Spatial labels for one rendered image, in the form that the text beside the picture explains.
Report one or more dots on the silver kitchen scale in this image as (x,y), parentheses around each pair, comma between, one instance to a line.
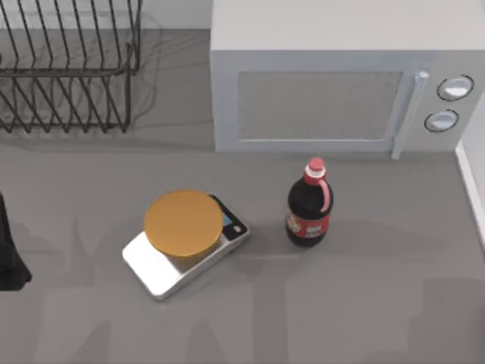
(166,271)

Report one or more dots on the microwave oven door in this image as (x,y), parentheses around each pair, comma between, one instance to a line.
(320,104)

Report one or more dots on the large microwave knob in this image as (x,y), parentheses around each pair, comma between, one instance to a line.
(454,88)

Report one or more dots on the small microwave knob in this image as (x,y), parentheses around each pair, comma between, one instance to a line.
(441,121)

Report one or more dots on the orange round scale plate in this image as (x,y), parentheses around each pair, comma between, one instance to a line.
(183,221)

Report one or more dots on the dark bottle with red cap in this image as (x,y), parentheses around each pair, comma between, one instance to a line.
(308,210)

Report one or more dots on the pale microwave oven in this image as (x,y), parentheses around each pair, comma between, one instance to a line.
(341,38)

